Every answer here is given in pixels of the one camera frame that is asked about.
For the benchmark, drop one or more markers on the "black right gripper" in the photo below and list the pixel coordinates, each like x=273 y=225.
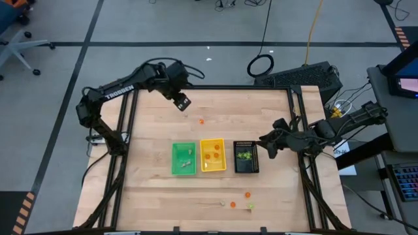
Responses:
x=294 y=138

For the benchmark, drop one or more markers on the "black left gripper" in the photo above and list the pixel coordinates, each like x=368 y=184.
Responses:
x=174 y=80

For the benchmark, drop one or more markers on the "green plastic spider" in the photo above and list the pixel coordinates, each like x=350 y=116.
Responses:
x=245 y=152
x=250 y=206
x=249 y=157
x=241 y=158

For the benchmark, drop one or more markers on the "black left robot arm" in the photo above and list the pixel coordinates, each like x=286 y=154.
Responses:
x=121 y=89

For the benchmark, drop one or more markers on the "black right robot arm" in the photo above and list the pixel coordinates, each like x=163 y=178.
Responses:
x=359 y=115

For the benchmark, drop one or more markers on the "black plastic basket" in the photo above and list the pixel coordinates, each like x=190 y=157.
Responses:
x=246 y=167

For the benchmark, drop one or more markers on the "yellow plastic basket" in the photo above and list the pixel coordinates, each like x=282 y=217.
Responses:
x=212 y=164

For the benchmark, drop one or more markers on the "green plastic basket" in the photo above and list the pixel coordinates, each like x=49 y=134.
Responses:
x=178 y=153

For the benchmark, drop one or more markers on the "white paper sheet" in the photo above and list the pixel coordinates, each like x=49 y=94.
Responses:
x=349 y=170

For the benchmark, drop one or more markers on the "black metal beam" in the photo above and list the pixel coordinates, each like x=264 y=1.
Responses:
x=362 y=152

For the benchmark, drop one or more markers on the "grey desk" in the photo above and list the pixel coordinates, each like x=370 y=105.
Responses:
x=405 y=130

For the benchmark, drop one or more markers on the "backlit black keyboard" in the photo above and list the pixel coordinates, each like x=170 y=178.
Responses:
x=406 y=181

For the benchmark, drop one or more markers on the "black computer monitor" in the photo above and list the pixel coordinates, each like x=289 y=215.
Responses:
x=405 y=83

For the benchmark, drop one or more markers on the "blue office chair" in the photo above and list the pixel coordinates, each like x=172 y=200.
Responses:
x=16 y=49

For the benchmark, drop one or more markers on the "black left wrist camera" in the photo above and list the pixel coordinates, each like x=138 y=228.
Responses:
x=183 y=102

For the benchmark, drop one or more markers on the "black metal table frame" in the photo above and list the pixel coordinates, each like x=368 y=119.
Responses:
x=209 y=87

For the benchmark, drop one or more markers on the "black frame clamp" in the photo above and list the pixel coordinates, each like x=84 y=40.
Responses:
x=264 y=229
x=176 y=229

